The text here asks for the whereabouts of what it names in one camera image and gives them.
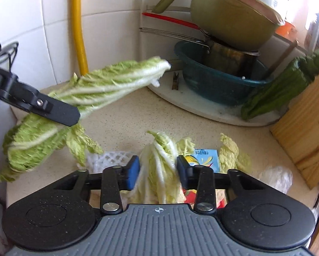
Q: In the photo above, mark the large napa cabbage leaf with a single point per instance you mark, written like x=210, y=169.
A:
x=108, y=82

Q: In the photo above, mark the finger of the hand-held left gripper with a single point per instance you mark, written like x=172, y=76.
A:
x=50, y=106

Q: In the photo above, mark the yellow pipe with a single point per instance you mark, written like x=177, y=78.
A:
x=78, y=24

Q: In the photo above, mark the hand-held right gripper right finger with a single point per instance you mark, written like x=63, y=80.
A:
x=182, y=173

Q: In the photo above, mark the crumpled clear plastic wrap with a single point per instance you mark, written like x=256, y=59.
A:
x=278, y=177

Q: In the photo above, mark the small napa cabbage leaf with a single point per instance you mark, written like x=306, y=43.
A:
x=232, y=152

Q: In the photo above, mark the teal plastic basket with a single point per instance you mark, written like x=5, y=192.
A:
x=210, y=85

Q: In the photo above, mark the red and blue carton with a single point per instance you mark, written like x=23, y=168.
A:
x=203, y=158

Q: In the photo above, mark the pale napa cabbage leaf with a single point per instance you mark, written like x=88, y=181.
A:
x=159, y=170

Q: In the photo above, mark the orange bowl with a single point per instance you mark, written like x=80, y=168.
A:
x=286, y=29

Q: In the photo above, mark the wooden knife block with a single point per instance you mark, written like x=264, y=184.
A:
x=303, y=128

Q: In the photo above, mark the wooden clothespin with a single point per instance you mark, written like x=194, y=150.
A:
x=176, y=81

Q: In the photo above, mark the steel pot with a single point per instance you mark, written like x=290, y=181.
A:
x=228, y=57

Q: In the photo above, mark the green leafy vegetable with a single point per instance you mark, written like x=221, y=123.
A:
x=279, y=88

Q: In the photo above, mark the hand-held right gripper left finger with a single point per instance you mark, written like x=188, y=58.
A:
x=132, y=173

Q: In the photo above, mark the white foam net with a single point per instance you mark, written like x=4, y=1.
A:
x=108, y=160

